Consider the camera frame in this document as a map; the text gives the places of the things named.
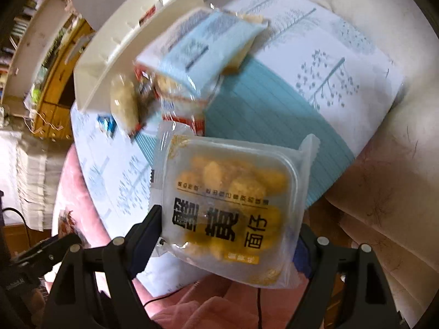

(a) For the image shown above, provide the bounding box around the white plastic board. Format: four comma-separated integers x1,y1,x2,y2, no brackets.
2,0,83,110

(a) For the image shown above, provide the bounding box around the beige cracker packet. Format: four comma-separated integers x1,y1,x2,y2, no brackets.
219,12,270,76

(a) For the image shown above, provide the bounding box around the white knitted cloth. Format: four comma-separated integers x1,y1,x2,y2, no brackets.
0,128,74,232

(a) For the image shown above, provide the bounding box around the light blue white snack packet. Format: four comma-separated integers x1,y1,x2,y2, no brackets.
135,7,269,100

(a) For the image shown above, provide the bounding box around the small blue candy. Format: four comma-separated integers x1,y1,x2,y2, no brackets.
97,115,117,136

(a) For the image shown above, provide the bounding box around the wooden cabinet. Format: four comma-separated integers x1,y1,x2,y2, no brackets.
32,17,97,138

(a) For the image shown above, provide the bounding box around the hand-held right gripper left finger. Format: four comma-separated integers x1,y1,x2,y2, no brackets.
43,205,164,329

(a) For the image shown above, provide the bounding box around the red white snack packet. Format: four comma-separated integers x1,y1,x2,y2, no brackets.
151,72,207,135

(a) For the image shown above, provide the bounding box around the black cable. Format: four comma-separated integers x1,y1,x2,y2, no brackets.
0,207,31,234

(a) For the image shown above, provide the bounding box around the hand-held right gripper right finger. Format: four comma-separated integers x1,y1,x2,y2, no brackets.
293,224,407,329

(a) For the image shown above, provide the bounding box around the beige cake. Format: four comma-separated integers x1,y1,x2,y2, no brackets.
110,75,139,132

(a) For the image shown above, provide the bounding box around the white plastic tray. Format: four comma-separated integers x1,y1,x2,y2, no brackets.
73,0,206,114

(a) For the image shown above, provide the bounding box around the yellow pastry clear packet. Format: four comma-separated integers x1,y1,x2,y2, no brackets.
150,121,321,290

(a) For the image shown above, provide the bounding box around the bookshelf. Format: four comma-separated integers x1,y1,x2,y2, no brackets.
0,0,52,86

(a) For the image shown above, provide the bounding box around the brown cake red-edged packet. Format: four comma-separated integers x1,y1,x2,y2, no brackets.
132,67,162,135

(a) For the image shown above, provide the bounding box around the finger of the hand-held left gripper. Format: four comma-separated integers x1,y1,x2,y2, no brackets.
10,234,83,275

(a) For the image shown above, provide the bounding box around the teal white printed tablecloth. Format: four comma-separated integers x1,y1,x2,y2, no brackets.
51,0,405,299

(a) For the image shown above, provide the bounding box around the beige bed sheet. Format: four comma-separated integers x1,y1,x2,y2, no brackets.
240,0,439,329

